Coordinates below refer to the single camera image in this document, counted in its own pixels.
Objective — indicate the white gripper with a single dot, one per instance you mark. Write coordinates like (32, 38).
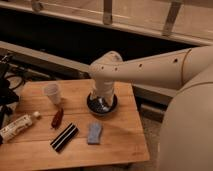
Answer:
(103, 89)

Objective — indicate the dark red pepper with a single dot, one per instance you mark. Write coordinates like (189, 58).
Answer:
(57, 119)

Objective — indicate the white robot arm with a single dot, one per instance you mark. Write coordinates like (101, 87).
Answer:
(186, 137)

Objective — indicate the dark ceramic bowl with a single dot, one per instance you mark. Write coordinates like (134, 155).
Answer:
(99, 105)

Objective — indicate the blue sponge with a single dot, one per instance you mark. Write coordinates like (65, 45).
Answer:
(95, 130)

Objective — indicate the translucent plastic cup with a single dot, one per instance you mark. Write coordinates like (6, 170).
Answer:
(52, 91)

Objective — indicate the black white striped block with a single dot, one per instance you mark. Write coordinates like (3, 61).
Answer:
(64, 137)

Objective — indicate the wooden table board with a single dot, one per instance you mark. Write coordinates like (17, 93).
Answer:
(122, 139)

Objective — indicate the metal window frame rail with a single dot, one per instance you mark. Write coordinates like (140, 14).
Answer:
(188, 21)

